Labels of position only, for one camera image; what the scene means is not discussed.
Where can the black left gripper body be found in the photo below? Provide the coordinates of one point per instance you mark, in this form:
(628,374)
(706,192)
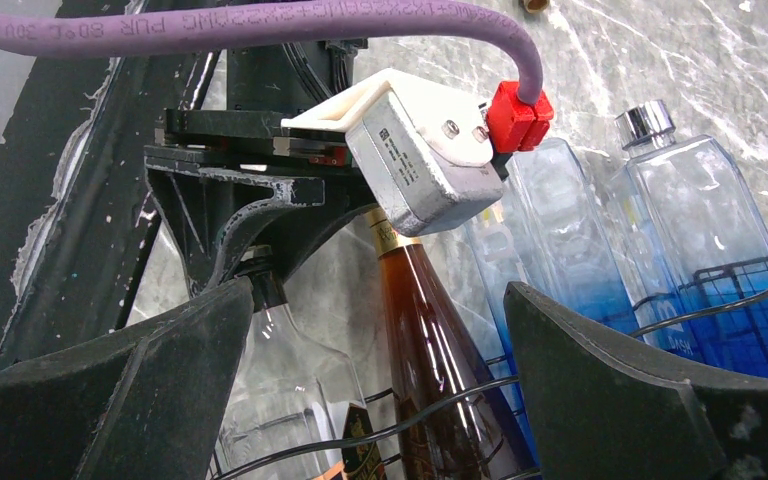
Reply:
(264,86)

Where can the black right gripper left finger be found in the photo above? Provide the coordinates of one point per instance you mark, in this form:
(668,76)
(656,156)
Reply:
(144,402)

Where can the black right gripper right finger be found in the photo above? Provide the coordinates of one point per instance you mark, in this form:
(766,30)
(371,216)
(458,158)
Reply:
(603,405)

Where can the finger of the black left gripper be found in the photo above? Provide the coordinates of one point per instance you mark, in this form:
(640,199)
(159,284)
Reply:
(216,212)

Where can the clear black-capped bottle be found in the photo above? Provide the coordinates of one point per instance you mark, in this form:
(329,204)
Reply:
(289,390)

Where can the brown gold-capped wine bottle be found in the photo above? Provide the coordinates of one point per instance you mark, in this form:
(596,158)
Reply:
(433,357)

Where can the clear blue bottle upper left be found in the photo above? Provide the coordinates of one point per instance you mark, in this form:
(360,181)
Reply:
(683,206)

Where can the clear blue bottle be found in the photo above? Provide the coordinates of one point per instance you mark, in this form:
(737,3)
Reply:
(683,206)
(547,232)

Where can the clear blue bottle lower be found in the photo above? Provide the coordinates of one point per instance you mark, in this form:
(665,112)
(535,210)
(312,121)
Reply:
(547,232)

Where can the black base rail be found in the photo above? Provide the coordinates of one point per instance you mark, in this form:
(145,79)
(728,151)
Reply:
(77,223)

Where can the black wire wine rack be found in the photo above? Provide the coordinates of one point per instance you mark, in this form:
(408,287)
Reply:
(735,286)

